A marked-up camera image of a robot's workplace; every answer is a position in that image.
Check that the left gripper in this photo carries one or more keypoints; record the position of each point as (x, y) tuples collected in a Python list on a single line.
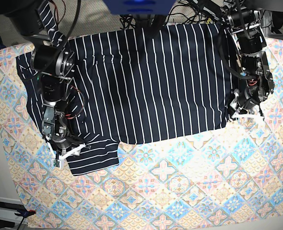
[(241, 104)]

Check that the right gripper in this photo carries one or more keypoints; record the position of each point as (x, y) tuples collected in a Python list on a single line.
[(63, 148)]

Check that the navy white striped T-shirt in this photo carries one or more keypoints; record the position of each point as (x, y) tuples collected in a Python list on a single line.
[(133, 89)]

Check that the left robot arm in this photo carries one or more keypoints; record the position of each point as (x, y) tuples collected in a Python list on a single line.
[(255, 81)]

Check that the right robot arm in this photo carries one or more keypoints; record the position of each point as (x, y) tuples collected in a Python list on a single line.
[(47, 74)]

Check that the patterned tile tablecloth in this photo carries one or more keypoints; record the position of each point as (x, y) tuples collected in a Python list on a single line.
[(216, 178)]

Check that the blue orange clamp lower left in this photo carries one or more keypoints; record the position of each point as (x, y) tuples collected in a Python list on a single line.
[(24, 213)]

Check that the white box lower left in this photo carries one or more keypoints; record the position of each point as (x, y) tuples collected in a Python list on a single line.
[(8, 208)]

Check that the black mount post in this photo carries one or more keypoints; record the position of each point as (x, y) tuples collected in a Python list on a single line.
[(157, 22)]

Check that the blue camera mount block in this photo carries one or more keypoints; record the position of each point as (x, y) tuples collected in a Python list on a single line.
[(121, 7)]

